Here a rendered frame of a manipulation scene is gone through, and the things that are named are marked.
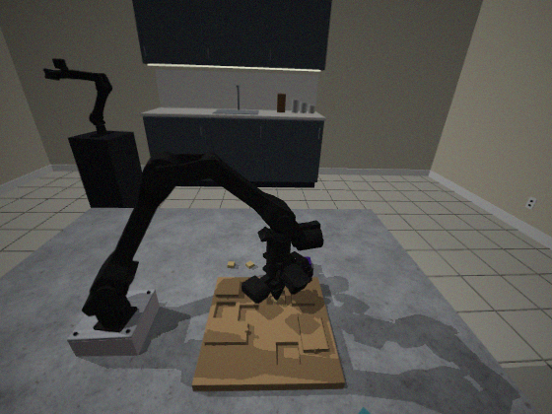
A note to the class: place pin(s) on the tan wooden puzzle board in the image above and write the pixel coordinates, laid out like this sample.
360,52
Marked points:
249,346

